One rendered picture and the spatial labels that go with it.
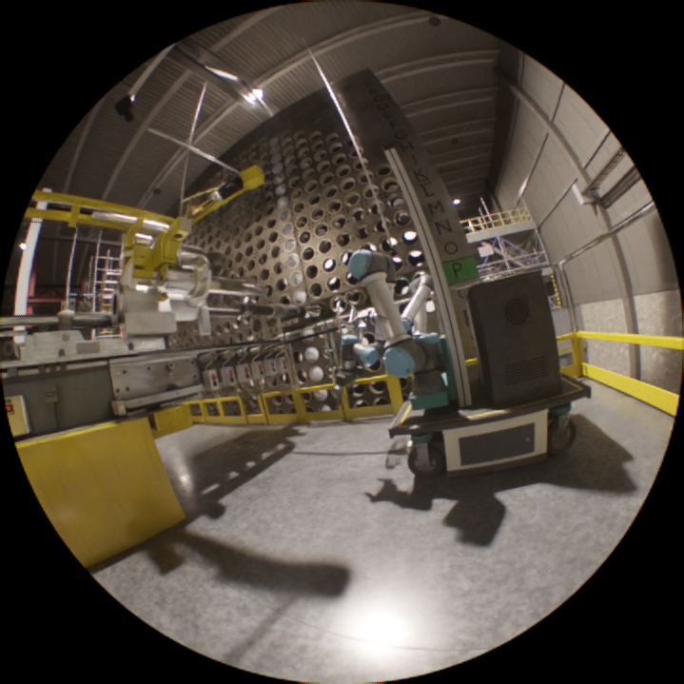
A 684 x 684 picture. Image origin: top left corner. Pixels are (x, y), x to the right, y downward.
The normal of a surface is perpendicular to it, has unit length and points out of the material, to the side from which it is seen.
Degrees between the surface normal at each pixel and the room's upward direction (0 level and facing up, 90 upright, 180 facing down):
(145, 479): 90
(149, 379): 90
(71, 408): 90
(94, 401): 90
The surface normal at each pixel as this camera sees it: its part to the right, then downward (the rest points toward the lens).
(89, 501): 0.88, -0.22
